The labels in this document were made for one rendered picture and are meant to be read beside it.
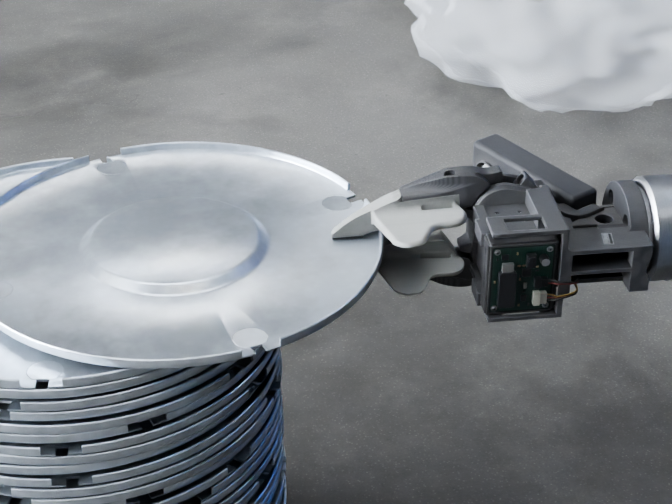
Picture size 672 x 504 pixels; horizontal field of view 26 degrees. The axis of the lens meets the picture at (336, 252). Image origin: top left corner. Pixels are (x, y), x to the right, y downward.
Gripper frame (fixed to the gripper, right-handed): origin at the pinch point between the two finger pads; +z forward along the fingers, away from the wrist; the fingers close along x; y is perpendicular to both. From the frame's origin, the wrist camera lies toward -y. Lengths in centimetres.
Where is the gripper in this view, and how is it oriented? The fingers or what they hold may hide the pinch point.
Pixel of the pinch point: (348, 233)
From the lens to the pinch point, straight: 102.5
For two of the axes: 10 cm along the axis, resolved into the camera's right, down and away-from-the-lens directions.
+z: -9.9, 0.7, -1.0
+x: 0.0, 8.5, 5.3
